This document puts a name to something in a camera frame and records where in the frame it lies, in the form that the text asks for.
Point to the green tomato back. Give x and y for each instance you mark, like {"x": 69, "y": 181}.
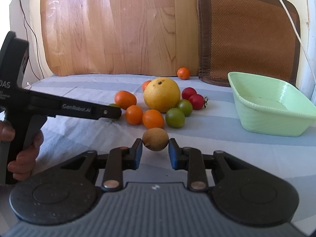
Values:
{"x": 186, "y": 107}

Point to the red tomato back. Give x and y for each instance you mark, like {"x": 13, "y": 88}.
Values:
{"x": 188, "y": 92}

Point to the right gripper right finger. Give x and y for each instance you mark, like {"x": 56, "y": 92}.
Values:
{"x": 192, "y": 160}

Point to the striped blue table cloth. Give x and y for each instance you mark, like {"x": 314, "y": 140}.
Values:
{"x": 216, "y": 127}

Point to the brown kiwi fruit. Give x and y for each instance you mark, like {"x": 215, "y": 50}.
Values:
{"x": 155, "y": 139}

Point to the red tomato with stem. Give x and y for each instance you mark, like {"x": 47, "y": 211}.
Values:
{"x": 198, "y": 101}

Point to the green tomato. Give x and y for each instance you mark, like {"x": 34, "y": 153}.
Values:
{"x": 114, "y": 105}
{"x": 175, "y": 118}
{"x": 186, "y": 107}

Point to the person's left hand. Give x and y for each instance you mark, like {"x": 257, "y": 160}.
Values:
{"x": 26, "y": 160}

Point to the green tomato front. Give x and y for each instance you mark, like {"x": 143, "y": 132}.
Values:
{"x": 175, "y": 118}

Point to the large yellow grapefruit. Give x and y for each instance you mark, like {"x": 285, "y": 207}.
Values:
{"x": 162, "y": 94}

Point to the wood pattern board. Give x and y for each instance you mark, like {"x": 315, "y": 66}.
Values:
{"x": 149, "y": 37}

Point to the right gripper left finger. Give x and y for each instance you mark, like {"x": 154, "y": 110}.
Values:
{"x": 114, "y": 164}

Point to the orange tangerine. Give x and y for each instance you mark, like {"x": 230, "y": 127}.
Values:
{"x": 125, "y": 99}
{"x": 145, "y": 84}
{"x": 133, "y": 115}
{"x": 152, "y": 119}
{"x": 183, "y": 73}

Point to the light green plastic basin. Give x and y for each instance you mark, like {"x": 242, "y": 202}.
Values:
{"x": 270, "y": 106}

